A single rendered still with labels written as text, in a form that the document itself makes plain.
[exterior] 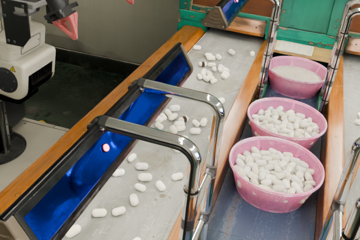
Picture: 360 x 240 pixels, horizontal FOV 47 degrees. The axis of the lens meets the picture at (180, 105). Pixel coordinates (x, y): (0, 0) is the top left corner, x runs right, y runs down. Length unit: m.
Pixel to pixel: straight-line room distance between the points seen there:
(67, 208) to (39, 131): 1.61
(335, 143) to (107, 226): 0.75
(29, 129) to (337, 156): 1.48
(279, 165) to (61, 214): 0.82
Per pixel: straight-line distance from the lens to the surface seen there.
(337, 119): 1.52
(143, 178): 1.11
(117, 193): 1.09
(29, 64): 1.65
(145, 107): 0.77
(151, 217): 1.03
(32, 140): 2.12
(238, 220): 1.14
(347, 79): 1.93
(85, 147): 0.62
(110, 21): 3.26
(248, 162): 1.23
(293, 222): 1.19
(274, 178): 1.20
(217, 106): 0.74
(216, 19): 1.32
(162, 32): 3.11
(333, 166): 1.28
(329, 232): 0.86
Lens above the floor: 1.46
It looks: 29 degrees down
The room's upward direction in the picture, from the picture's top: 5 degrees clockwise
